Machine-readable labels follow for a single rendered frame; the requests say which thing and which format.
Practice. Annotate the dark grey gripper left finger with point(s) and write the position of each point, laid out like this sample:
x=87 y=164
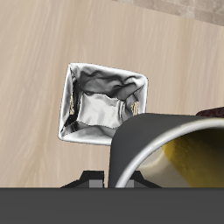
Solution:
x=94 y=176

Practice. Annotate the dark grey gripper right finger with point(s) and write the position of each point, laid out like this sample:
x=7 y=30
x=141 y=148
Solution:
x=139 y=180

